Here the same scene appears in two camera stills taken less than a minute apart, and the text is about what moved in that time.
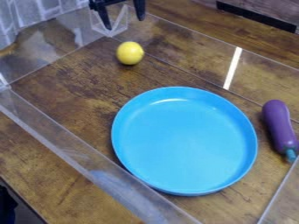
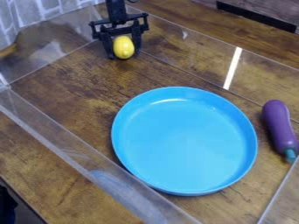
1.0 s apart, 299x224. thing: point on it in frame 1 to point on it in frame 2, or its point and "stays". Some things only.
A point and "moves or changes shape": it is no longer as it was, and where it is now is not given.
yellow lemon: (130, 52) moves or changes shape
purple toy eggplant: (279, 129) stays
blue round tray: (185, 140) stays
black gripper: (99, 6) to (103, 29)
